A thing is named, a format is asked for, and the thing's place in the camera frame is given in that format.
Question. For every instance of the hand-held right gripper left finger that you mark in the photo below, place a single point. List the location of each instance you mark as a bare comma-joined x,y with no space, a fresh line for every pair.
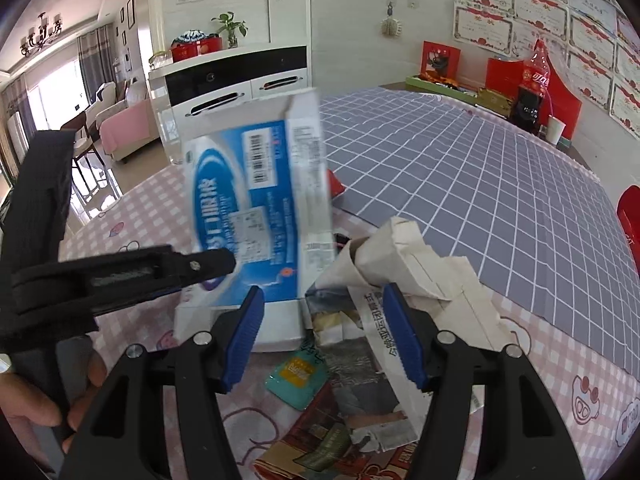
245,335

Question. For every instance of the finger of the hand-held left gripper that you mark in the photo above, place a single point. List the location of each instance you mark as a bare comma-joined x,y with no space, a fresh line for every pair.
205,264

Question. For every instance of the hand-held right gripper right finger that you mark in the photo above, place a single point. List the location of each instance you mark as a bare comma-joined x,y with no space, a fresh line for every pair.
405,335

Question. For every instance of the newspaper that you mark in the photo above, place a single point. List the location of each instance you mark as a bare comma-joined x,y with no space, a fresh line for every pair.
415,255

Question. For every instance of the blue white cardboard box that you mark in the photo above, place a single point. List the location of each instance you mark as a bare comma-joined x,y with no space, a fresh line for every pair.
270,180

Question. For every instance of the red tan paper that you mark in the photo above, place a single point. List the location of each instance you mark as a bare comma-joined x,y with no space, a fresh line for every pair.
295,450

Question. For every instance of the person's left hand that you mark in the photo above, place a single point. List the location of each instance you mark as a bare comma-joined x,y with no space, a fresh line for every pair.
30,400

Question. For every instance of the teal orange sachet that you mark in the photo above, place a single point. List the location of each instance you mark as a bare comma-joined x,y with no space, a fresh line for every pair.
295,380

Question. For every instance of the dark wooden chair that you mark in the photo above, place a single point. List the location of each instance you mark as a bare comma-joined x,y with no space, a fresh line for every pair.
82,145

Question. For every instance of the pink checked tablecloth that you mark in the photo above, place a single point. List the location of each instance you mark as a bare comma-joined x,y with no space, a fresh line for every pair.
550,375

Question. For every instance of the white standing air conditioner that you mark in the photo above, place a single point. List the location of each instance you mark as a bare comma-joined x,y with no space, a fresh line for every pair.
19,137

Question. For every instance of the pink blanket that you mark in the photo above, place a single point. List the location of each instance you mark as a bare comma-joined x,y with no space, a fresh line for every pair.
130,125

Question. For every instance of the grey checked tablecloth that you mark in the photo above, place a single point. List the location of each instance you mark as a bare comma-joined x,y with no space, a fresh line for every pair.
475,185

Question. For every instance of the white black sideboard cabinet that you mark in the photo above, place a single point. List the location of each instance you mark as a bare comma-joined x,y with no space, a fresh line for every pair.
225,77

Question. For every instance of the beige sofa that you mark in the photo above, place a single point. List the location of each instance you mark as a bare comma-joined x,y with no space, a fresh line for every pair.
107,95

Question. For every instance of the red gift tin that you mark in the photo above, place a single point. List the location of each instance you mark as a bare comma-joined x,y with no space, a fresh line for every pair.
197,51

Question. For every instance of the blue white crocheted cover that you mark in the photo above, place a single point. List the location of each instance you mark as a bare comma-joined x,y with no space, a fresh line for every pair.
190,37

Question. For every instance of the striped grey curtain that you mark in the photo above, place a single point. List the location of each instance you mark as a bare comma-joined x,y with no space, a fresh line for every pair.
95,60

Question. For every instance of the potted green plant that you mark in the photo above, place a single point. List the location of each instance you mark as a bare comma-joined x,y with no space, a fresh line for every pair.
230,25

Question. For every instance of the green flat tray box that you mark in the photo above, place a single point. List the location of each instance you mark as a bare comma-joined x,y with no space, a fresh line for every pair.
440,87

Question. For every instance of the gold flat box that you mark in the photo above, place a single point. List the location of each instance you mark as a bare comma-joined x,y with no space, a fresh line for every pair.
495,101

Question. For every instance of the white paper cup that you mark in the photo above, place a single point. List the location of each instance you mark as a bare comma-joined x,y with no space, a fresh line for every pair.
555,130

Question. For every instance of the red chair cover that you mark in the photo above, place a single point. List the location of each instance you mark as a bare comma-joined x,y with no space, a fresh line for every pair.
630,215

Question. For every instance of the black chandelier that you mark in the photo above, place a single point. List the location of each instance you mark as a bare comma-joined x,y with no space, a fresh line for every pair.
42,35

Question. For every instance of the red square gift box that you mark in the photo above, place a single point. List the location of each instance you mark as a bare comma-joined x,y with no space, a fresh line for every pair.
440,62

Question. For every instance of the large red gift bag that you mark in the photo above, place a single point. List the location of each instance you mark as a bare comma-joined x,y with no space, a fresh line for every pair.
505,77

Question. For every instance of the cola bottle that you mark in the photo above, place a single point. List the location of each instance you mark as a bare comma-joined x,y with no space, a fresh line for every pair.
532,80

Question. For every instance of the hanging wall brush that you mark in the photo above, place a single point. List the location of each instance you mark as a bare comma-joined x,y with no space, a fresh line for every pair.
391,25

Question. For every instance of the wall of framed certificates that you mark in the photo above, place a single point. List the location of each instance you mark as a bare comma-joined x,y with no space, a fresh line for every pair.
590,45

